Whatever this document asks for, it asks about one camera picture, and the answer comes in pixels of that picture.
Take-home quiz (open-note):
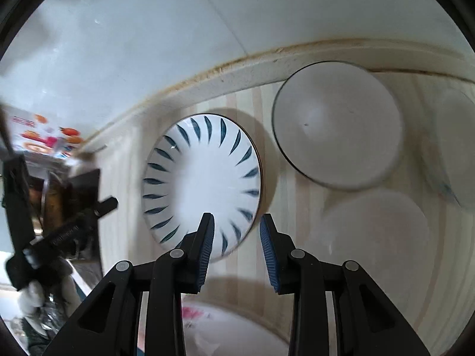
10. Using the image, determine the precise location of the white bowl with dark rim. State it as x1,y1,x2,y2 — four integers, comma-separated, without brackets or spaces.
272,61,404,190

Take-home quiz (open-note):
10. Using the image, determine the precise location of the pink floral plate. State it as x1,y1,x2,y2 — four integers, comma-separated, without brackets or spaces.
181,296,291,356

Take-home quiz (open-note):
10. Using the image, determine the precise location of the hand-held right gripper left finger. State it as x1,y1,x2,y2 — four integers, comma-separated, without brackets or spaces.
42,212,216,356

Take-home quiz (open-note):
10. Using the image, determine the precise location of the blue leaf pattern plate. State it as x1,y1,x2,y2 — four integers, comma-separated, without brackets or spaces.
143,113,262,264

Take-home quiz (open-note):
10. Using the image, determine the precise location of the dark wok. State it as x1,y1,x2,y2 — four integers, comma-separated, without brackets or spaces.
30,171,77,232

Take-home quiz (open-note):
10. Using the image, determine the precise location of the striped table mat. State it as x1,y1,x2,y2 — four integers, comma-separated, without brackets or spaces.
80,70,475,356

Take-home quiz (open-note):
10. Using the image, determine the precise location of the white bowl with floral print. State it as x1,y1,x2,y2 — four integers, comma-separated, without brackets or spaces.
422,85,475,209

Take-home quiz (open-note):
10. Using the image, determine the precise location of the colourful wall sticker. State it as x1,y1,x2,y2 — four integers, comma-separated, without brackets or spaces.
10,112,83,157

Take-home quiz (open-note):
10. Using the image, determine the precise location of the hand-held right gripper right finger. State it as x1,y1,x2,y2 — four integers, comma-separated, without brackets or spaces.
260,213,433,356

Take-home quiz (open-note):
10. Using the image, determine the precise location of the black gas stove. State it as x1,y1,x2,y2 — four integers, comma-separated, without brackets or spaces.
67,169,105,279

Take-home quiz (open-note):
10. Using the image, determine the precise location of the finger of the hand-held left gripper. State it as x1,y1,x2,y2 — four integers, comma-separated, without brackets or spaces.
74,197,119,231

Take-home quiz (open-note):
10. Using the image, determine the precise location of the person's left hand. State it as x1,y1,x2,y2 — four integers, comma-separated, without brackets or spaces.
17,260,80,327

